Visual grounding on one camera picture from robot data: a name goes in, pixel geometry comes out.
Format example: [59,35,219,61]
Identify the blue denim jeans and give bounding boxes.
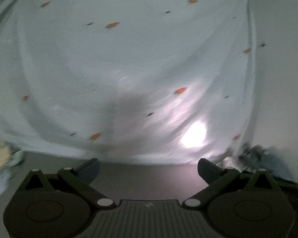
[217,142,296,183]

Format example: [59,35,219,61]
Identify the light blue garment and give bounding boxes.
[0,151,25,196]

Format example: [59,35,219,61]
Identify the white carrot-print storage bag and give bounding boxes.
[0,0,298,165]

